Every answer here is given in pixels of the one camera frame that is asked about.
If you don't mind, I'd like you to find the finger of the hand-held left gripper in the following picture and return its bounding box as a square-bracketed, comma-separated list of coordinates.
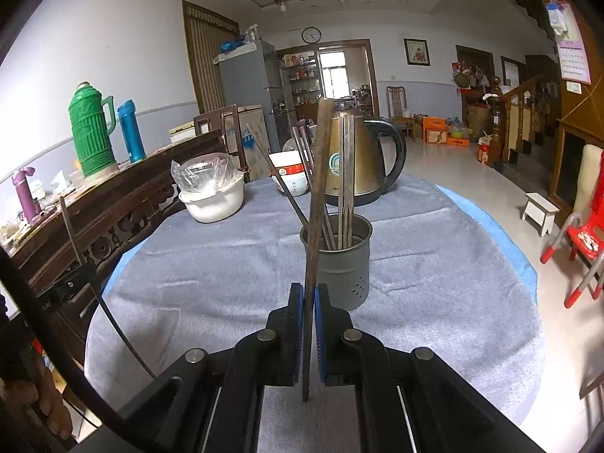
[34, 263, 100, 315]

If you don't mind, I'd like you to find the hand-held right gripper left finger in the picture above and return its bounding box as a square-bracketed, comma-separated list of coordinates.
[94, 283, 304, 453]

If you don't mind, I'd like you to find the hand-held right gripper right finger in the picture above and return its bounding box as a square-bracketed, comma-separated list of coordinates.
[315, 283, 543, 453]

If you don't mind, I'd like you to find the thin metal chopstick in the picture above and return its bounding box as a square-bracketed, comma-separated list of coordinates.
[57, 195, 158, 380]
[245, 123, 311, 228]

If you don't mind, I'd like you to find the grey chopstick holder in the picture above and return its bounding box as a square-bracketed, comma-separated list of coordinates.
[300, 213, 373, 312]

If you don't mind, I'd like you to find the person's left hand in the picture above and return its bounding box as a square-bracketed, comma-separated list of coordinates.
[0, 377, 72, 441]

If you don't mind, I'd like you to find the purple bottle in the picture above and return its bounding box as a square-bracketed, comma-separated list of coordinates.
[11, 167, 42, 225]

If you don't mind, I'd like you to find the dark wooden cabinet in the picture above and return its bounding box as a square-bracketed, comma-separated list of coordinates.
[9, 127, 246, 362]

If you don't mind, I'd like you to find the grey towel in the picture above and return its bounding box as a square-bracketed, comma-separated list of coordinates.
[85, 174, 545, 453]

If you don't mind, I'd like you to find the red and white bowl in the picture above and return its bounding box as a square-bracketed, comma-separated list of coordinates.
[270, 170, 312, 197]
[268, 151, 308, 175]

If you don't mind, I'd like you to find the white pot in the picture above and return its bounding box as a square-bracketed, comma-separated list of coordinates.
[178, 179, 246, 224]

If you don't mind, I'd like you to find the green thermos flask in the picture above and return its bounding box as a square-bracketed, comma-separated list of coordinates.
[67, 81, 118, 179]

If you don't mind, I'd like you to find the blue thermos flask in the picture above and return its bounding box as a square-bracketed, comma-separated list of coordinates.
[116, 99, 147, 164]

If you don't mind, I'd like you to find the clear plastic bag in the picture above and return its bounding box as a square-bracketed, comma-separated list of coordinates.
[171, 152, 239, 195]

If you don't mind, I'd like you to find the gold electric kettle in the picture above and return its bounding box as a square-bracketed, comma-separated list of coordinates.
[325, 98, 407, 207]

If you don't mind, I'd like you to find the white chest freezer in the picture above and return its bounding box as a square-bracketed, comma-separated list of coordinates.
[193, 104, 273, 184]

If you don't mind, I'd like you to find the blue cloth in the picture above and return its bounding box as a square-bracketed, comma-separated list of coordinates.
[101, 184, 539, 300]

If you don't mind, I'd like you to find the wooden chair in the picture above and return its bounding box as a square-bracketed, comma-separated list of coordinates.
[386, 86, 417, 142]

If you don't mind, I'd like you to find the shelf with jars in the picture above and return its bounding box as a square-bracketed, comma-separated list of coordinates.
[283, 52, 322, 120]

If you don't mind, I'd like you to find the white step stool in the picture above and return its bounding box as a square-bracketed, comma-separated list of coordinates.
[522, 193, 561, 237]

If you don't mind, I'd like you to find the grey refrigerator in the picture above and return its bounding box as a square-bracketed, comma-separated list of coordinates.
[214, 39, 285, 171]

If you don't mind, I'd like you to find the red plastic chair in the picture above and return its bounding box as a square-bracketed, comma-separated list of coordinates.
[540, 186, 604, 309]

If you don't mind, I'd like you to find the wooden staircase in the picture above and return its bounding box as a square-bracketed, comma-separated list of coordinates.
[491, 71, 567, 171]

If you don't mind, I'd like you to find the cream chair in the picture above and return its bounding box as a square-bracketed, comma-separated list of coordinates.
[572, 144, 604, 211]

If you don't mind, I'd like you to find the black cable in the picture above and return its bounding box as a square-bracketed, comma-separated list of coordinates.
[0, 245, 161, 453]

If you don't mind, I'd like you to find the framed wall picture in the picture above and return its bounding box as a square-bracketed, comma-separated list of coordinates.
[403, 38, 431, 67]

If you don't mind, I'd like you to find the wall calendar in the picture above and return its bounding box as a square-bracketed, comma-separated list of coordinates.
[546, 1, 592, 86]

